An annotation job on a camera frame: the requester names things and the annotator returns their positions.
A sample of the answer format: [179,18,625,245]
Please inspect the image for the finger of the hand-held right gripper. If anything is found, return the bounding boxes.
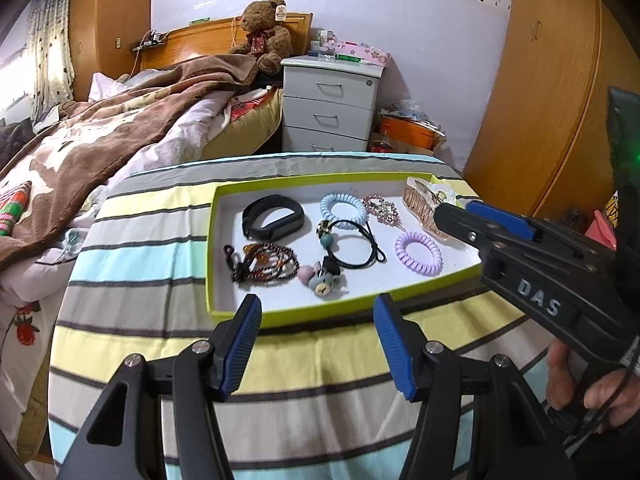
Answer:
[434,204,506,256]
[465,200,544,241]

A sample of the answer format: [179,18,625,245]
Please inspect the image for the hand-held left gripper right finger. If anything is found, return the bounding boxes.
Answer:
[373,294,576,480]

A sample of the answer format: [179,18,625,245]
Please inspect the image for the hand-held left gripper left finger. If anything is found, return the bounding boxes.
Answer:
[57,294,263,480]

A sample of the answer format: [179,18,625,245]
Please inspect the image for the purple spiral hair tie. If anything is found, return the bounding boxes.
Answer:
[395,231,443,277]

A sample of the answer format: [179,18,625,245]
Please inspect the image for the green shallow tray box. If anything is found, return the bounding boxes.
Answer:
[206,172,483,328]

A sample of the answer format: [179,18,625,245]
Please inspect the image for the pink rhinestone hair clip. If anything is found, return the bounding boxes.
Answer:
[362,195,405,231]

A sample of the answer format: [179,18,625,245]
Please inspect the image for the dark red beaded bracelet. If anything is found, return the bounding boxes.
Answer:
[223,241,301,288]

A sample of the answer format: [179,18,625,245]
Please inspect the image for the grey mouse hair tie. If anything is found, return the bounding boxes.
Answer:
[298,255,343,301]

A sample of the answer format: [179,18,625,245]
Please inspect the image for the black beaded hair tie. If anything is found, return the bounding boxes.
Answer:
[316,218,388,267]

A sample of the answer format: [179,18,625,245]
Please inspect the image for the blue spiral hair tie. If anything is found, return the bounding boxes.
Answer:
[320,192,370,232]

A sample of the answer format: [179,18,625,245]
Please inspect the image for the person's right hand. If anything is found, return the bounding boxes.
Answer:
[545,340,640,429]

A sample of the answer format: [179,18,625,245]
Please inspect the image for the clear rose gold claw clip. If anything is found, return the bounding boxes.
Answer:
[402,176,463,243]

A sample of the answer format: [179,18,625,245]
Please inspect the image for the red bag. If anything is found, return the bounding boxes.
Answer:
[585,210,618,246]

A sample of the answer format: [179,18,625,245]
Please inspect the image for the orange box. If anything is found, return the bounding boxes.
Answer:
[377,112,441,156]

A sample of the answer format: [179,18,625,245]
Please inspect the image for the black fitness band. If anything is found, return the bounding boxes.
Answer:
[242,194,307,241]

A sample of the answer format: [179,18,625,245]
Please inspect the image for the clear plastic bag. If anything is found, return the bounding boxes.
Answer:
[385,100,446,131]

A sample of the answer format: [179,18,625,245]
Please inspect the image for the striped bed sheet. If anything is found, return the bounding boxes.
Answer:
[47,151,566,480]

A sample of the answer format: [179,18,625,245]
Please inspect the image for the grey drawer nightstand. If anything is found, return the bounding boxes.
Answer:
[280,55,386,153]

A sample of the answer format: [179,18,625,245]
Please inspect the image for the pink floral box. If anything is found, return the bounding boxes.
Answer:
[335,42,391,66]

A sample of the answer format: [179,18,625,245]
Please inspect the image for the olive red pillow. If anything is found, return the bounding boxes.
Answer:
[202,87,283,161]

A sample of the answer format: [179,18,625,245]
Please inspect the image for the clear bottles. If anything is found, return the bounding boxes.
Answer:
[307,30,341,58]

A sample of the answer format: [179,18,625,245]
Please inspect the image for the brown patterned blanket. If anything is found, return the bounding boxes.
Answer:
[0,54,258,263]

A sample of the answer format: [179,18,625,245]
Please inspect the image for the red green patterned cushion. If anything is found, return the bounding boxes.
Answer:
[0,180,33,237]

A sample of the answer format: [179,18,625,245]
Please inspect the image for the brown teddy bear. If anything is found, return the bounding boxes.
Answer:
[229,0,294,73]

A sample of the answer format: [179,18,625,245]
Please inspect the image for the dark cloth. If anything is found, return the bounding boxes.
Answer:
[0,117,36,158]

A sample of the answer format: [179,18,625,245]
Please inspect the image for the wooden headboard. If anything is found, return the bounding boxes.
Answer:
[137,12,313,73]

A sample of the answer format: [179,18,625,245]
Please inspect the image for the power strip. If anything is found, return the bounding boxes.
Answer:
[131,30,168,52]

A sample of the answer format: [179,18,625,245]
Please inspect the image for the patterned curtain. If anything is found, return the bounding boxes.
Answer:
[25,0,76,126]

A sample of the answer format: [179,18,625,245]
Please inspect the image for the window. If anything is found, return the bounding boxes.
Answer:
[0,50,31,116]

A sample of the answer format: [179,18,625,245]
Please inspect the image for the tall wooden cabinet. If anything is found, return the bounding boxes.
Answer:
[67,0,156,103]

